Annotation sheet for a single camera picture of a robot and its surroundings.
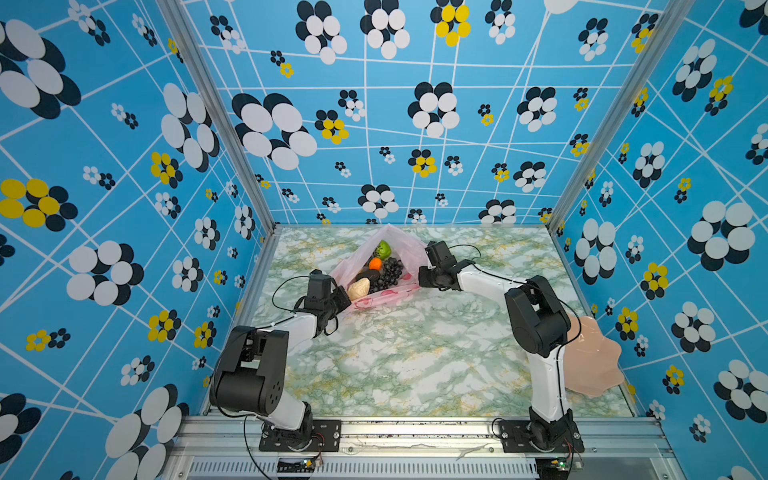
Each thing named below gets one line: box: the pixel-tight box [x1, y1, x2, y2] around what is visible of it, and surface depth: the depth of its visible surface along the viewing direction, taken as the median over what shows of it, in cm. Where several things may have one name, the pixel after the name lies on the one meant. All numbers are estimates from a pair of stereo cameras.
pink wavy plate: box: [564, 314, 625, 397], surface depth 82 cm
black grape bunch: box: [370, 257, 404, 294], surface depth 104 cm
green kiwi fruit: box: [376, 240, 392, 260], surface depth 108 cm
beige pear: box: [348, 277, 371, 301], surface depth 98 cm
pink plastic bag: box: [329, 224, 430, 308], surface depth 100 cm
